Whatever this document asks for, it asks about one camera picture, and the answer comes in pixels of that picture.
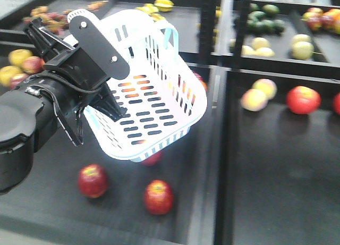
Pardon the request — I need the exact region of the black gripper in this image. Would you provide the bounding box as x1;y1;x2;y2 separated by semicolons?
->
23;18;127;122

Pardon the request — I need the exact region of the light blue plastic basket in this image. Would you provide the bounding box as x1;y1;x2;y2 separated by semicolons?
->
84;10;207;162

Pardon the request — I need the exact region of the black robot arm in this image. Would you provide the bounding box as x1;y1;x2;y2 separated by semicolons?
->
1;15;130;194

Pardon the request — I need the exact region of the yellow apple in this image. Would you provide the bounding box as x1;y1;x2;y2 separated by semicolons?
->
8;49;33;67

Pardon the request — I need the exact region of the dark red apple front left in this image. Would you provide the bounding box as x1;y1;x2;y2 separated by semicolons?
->
78;164;109;198

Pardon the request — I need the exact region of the dark red apple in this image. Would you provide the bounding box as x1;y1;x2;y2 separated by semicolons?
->
141;151;163;166
144;180;174;215
78;164;109;198

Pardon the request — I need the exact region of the dark red apple middle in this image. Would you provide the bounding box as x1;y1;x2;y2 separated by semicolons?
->
141;151;163;166

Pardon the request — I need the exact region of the dark red apple front right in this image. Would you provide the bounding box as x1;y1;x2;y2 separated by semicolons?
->
144;180;174;215

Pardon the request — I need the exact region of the peach rear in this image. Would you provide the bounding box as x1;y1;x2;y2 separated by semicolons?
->
252;79;277;100

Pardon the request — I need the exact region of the black wooden fruit stand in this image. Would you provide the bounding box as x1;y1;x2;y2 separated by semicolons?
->
1;0;339;244

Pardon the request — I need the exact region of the red apple back left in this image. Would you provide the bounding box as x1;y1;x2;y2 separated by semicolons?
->
286;86;321;115

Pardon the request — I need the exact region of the red apple back right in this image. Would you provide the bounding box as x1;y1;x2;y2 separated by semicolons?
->
333;93;340;115

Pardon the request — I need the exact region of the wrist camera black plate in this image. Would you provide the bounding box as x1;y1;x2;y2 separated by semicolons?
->
67;9;130;80

